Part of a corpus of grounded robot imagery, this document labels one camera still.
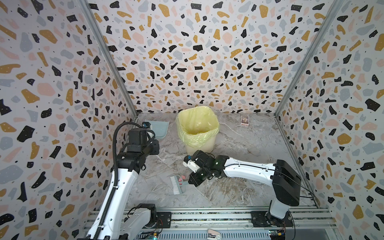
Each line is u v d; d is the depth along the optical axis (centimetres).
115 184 42
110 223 38
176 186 84
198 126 100
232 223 73
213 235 69
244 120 117
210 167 62
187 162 73
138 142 53
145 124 64
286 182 44
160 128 80
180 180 84
